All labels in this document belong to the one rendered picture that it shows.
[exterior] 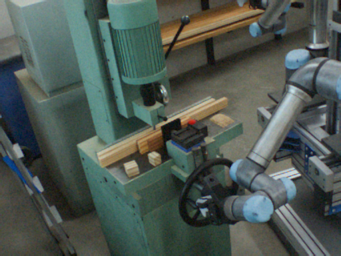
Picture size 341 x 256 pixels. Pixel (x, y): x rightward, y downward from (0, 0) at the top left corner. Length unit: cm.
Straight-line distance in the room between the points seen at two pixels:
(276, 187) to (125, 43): 72
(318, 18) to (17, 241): 222
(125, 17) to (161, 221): 83
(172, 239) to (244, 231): 81
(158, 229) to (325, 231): 93
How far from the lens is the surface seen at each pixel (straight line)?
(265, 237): 259
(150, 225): 179
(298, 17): 560
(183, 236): 194
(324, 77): 134
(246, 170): 136
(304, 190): 258
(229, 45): 494
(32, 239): 294
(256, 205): 121
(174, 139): 164
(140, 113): 176
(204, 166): 154
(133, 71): 159
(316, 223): 238
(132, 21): 152
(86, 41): 179
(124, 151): 174
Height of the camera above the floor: 185
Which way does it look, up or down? 30 degrees down
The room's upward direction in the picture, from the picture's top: 10 degrees counter-clockwise
